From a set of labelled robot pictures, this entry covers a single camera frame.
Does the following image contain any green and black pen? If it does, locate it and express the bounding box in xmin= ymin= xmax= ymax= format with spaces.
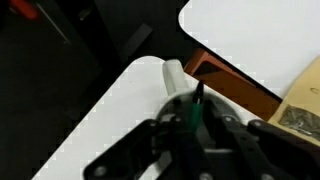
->
xmin=186 ymin=80 xmax=205 ymax=134

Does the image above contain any wooden cutting board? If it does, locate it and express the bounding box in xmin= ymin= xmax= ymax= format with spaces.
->
xmin=268 ymin=54 xmax=320 ymax=148

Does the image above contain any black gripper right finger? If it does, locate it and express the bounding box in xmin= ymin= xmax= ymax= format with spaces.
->
xmin=203 ymin=99 xmax=320 ymax=180

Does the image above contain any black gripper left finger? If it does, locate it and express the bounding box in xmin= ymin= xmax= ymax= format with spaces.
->
xmin=83 ymin=118 xmax=176 ymax=180

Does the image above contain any orange and black clamp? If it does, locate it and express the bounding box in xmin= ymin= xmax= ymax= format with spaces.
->
xmin=9 ymin=0 xmax=40 ymax=20

